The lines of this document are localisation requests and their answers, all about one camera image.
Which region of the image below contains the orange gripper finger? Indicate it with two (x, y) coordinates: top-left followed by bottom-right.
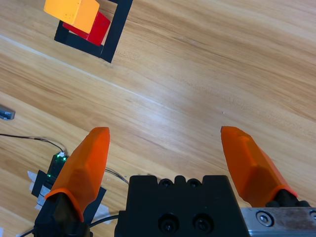
(34, 126), (111, 237)
(220, 125), (311, 208)

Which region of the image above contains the aluminium profile piece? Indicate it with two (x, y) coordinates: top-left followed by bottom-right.
(0, 104), (16, 121)

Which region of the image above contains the thin black board wire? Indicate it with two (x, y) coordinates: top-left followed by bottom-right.
(104, 168), (130, 186)
(0, 133), (67, 157)

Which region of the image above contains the yellow wooden cube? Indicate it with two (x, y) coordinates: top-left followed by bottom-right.
(43, 0), (100, 35)

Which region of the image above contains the black tape square outline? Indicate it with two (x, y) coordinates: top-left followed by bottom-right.
(54, 0), (134, 64)

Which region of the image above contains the red wooden cube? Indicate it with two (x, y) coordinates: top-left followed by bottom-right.
(62, 11), (112, 47)

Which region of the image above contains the black table cable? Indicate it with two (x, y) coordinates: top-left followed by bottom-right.
(14, 214), (120, 237)

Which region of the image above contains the small green-lit circuit board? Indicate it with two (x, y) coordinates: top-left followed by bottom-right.
(46, 152), (69, 185)

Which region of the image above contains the white masking tape piece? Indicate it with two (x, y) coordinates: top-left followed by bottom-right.
(27, 170), (38, 196)
(34, 185), (52, 211)
(92, 203), (111, 224)

